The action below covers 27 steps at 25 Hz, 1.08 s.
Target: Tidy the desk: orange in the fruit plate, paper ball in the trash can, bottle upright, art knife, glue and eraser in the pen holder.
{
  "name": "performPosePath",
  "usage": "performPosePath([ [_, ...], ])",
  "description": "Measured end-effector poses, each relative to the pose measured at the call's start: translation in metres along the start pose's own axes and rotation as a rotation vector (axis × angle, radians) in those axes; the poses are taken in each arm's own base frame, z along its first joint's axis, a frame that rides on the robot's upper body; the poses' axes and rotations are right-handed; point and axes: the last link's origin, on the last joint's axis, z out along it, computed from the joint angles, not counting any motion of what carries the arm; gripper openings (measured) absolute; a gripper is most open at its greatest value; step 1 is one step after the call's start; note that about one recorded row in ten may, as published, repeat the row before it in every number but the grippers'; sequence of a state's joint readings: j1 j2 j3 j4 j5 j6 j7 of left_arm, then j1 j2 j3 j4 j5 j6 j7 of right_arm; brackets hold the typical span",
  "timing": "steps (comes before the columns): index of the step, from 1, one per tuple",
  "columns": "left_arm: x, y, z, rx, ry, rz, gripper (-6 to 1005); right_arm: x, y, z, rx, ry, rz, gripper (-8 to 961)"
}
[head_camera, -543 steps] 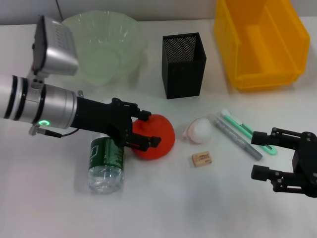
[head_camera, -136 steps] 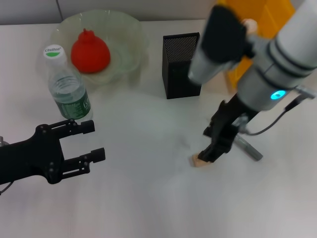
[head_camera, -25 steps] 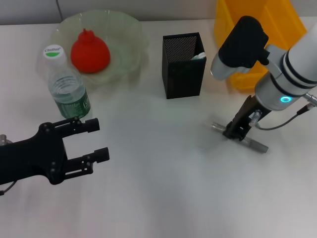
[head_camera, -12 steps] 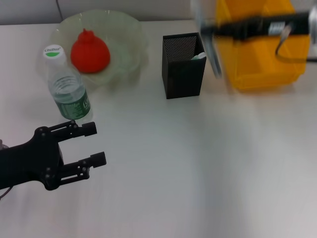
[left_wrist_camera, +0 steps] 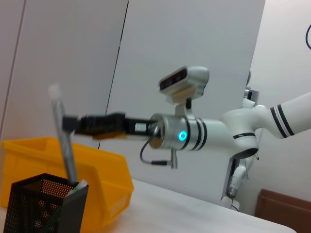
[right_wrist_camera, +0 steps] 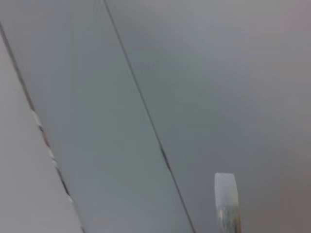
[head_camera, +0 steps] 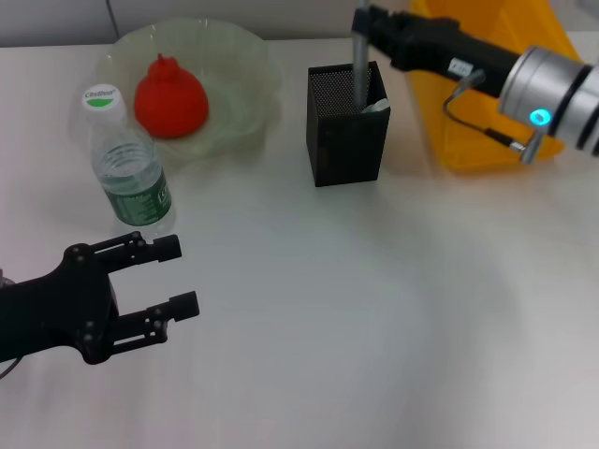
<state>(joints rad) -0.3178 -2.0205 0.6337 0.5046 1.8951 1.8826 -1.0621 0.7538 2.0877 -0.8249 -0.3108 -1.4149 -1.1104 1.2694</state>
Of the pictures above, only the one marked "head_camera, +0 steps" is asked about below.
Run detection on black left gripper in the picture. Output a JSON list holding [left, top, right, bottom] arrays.
[[0, 232, 201, 366]]

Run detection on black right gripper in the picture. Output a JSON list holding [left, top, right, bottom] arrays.
[[351, 4, 521, 99]]

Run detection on silver glitter pen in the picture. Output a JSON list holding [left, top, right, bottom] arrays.
[[353, 0, 371, 111]]

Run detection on clear water bottle green label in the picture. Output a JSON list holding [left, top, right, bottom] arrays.
[[80, 82, 175, 233]]

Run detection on black mesh pen holder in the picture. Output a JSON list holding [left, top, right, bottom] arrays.
[[304, 60, 392, 188]]

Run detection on translucent green glass fruit plate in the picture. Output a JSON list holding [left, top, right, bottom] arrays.
[[69, 17, 282, 163]]

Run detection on red round toy fruit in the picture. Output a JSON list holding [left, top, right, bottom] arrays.
[[134, 52, 211, 139]]

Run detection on white partition panel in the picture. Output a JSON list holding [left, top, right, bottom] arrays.
[[111, 0, 411, 41]]

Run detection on yellow plastic storage bin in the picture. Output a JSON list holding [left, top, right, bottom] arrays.
[[406, 0, 584, 175]]

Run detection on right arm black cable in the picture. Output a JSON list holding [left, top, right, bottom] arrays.
[[442, 68, 547, 166]]

